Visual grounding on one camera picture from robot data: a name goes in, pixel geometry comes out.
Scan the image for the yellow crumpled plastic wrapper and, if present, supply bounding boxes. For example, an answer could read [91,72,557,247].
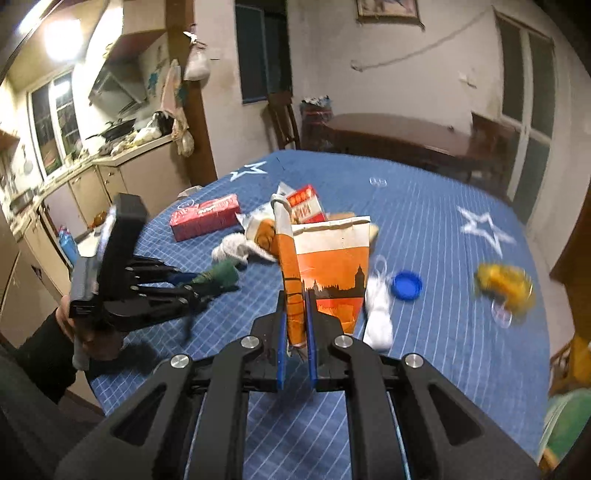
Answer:
[474,263,536,317]

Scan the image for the green plastic trash bag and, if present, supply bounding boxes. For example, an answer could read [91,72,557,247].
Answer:
[537,388,590,466]

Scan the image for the dark wooden chair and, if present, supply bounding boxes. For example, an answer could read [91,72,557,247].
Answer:
[468,112,520,201]
[267,91,301,150]

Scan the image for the white glass double door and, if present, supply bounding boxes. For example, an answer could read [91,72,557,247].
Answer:
[496,13,557,225]

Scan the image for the orange paper bag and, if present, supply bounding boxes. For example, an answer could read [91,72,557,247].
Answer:
[270,194,371,348]

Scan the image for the tan sponge block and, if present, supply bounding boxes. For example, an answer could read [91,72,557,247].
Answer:
[325,212,379,244]

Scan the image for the red cigarette box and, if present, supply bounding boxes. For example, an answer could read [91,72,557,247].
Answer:
[287,184,325,224]

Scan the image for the blue plastic bottle cap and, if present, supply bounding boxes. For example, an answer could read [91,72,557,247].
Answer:
[391,270,423,302]

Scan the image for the white crumpled tissue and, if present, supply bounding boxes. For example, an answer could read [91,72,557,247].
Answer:
[211,233,256,265]

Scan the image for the dark wooden chair left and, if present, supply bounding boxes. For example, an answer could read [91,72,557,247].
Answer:
[267,91,301,150]

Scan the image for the white face mask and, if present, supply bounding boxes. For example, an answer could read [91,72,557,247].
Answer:
[363,255,394,352]

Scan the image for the framed wall picture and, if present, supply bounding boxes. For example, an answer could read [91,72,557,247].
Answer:
[356,0,425,28]

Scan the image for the dark round wooden table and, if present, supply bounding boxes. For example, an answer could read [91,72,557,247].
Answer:
[322,113,493,176]

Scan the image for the kitchen counter cabinets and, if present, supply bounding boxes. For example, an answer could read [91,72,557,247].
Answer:
[9,136,190,298]

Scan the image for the person left hand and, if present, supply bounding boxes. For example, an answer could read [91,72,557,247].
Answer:
[55,295,125,361]

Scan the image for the dark blue window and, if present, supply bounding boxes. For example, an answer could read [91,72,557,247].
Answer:
[235,1,293,104]

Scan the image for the red tissue pack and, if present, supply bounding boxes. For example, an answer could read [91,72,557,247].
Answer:
[169,194,242,242]

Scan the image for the green wrapper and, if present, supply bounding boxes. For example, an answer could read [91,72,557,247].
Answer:
[188,260,239,297]

